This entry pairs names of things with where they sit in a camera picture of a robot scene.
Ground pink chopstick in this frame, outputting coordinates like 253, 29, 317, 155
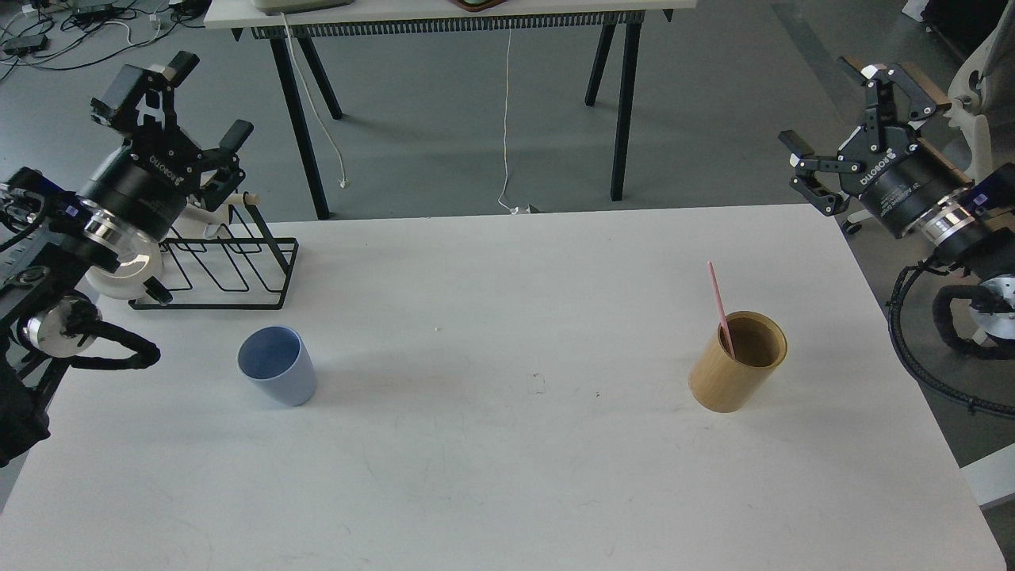
707, 260, 736, 360

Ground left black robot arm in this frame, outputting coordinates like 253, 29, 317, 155
1, 51, 253, 466

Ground white office chair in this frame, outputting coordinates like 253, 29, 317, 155
834, 3, 1013, 245

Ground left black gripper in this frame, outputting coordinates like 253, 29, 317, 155
79, 51, 254, 242

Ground background table black legs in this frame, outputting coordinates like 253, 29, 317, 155
204, 0, 698, 221

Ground white hanging cable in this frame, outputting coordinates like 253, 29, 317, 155
497, 30, 520, 215
279, 12, 350, 190

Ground blue plastic cup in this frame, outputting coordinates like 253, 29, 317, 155
238, 325, 318, 406

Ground black wire dish rack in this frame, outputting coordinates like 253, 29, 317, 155
129, 193, 300, 310

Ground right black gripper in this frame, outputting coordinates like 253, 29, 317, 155
779, 56, 975, 240

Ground floor cables and adapters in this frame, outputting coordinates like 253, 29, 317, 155
0, 0, 213, 83

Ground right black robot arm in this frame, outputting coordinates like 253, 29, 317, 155
779, 57, 1013, 420

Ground bamboo cylindrical holder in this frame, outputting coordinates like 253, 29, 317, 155
688, 311, 789, 413

